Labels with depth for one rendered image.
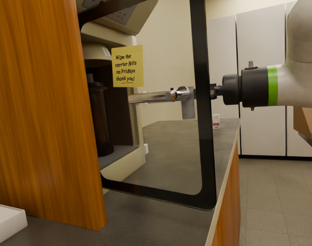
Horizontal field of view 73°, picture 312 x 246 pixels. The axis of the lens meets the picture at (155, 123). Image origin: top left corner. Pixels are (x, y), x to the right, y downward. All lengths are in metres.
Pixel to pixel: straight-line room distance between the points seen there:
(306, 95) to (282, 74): 0.06
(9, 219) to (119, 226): 0.23
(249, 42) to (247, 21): 0.28
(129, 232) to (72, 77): 0.32
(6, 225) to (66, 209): 0.12
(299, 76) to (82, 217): 0.52
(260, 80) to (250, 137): 3.09
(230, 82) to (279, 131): 3.09
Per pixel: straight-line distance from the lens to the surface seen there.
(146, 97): 0.34
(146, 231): 0.47
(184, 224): 0.47
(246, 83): 0.52
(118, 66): 0.44
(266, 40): 3.54
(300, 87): 0.52
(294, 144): 3.66
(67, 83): 0.43
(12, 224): 0.58
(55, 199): 0.54
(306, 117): 1.17
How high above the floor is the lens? 1.21
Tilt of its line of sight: 9 degrees down
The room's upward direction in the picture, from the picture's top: 6 degrees counter-clockwise
